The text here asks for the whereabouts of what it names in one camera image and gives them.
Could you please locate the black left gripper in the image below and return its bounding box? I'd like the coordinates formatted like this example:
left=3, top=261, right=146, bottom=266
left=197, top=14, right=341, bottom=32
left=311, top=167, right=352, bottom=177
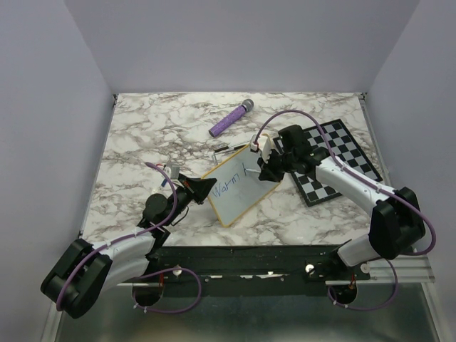
left=164, top=173, right=217, bottom=227

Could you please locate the purple glitter microphone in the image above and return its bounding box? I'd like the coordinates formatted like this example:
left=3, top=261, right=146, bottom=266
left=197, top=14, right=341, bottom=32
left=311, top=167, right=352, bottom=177
left=209, top=99, right=254, bottom=138

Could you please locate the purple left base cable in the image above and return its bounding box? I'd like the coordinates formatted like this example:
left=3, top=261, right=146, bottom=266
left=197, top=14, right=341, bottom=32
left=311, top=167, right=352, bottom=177
left=132, top=267, right=202, bottom=314

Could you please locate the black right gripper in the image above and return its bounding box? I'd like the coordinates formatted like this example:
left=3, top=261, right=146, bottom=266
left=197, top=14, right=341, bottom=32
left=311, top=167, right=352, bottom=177
left=257, top=146, right=296, bottom=182

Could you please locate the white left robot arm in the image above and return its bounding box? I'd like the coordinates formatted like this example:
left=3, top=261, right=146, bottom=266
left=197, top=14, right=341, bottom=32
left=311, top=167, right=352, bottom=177
left=41, top=174, right=217, bottom=318

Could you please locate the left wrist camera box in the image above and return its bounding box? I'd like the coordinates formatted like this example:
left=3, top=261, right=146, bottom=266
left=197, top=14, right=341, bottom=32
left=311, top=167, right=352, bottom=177
left=164, top=163, right=180, bottom=181

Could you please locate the wire whiteboard stand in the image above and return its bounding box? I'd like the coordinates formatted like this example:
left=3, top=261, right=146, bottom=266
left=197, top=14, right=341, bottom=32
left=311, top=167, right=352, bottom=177
left=212, top=142, right=247, bottom=165

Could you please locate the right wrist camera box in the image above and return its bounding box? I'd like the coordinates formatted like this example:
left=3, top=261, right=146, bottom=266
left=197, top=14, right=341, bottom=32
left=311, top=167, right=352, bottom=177
left=249, top=134, right=274, bottom=163

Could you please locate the white marker pen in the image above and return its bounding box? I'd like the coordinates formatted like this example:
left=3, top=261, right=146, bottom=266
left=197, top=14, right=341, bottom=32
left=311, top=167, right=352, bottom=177
left=244, top=169, right=261, bottom=175

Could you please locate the black white chessboard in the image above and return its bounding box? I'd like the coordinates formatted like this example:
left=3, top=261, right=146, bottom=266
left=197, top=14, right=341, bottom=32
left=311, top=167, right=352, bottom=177
left=272, top=119, right=384, bottom=207

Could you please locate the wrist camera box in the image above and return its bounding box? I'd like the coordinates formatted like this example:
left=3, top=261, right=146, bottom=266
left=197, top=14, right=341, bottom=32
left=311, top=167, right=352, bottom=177
left=249, top=134, right=274, bottom=163
left=164, top=163, right=180, bottom=181

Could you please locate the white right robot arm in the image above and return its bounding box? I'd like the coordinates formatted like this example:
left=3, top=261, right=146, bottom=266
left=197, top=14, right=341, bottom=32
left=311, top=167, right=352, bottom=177
left=249, top=125, right=425, bottom=279

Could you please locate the yellow framed whiteboard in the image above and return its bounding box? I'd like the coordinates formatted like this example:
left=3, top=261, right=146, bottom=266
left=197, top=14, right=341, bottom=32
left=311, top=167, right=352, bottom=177
left=202, top=144, right=279, bottom=227

